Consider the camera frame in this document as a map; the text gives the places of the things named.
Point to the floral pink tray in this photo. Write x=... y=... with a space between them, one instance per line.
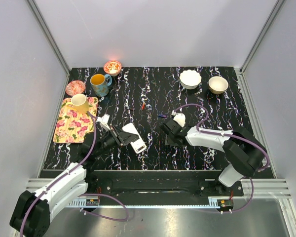
x=71 y=126

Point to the white remote control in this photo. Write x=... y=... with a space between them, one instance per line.
x=136 y=141

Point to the white scalloped bowl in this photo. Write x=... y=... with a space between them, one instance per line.
x=190 y=79

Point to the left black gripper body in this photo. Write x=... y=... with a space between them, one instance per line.
x=109 y=141

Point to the beige round bowl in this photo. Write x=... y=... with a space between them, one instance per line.
x=218 y=85

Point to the white slotted cable duct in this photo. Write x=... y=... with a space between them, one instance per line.
x=211 y=203

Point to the blue mug yellow inside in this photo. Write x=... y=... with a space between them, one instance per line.
x=100 y=84

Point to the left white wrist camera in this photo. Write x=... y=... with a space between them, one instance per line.
x=103 y=121

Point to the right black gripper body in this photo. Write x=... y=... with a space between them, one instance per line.
x=173 y=137

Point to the red patterned saucer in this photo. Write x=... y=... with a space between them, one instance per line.
x=75 y=87

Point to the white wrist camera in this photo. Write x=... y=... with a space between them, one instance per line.
x=103 y=121
x=179 y=118

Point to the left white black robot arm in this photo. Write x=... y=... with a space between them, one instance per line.
x=34 y=211

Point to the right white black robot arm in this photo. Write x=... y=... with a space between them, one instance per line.
x=241 y=149

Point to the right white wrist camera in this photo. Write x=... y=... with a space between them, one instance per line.
x=179 y=118

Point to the red patterned small bowl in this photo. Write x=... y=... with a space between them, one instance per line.
x=112 y=67

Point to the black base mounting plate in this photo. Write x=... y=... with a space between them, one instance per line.
x=203 y=182

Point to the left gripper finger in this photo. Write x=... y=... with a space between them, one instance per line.
x=120 y=132
x=128 y=139

